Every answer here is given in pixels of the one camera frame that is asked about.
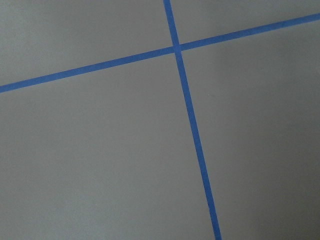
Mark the blue tape strip lengthwise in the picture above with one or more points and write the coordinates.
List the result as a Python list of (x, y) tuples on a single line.
[(192, 119)]

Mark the blue tape strip crosswise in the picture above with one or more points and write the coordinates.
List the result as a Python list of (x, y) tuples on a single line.
[(159, 52)]

